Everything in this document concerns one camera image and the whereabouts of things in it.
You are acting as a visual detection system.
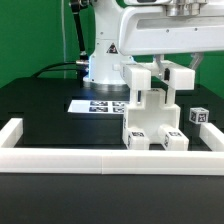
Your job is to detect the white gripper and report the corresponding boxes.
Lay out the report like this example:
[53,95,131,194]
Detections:
[118,0,224,80]

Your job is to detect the white chair back frame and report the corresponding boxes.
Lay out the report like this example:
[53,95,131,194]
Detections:
[114,60,195,90]

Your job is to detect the white chair seat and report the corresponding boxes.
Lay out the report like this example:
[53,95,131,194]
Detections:
[123,87,181,148]

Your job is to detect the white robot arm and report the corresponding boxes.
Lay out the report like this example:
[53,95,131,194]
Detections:
[70,0,224,90]

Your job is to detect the white tagged cube right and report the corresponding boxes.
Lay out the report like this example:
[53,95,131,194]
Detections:
[189,107,209,124]

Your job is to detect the white flat tag board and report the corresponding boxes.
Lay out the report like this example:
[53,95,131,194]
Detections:
[68,100,127,114]

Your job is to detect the black raised platform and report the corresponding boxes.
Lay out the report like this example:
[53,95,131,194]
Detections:
[0,78,224,123]

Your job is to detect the white U-shaped boundary fence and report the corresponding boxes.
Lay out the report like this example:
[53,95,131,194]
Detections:
[0,118,224,176]

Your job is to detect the black cable bundle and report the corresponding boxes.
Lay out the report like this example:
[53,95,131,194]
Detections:
[31,60,88,80]

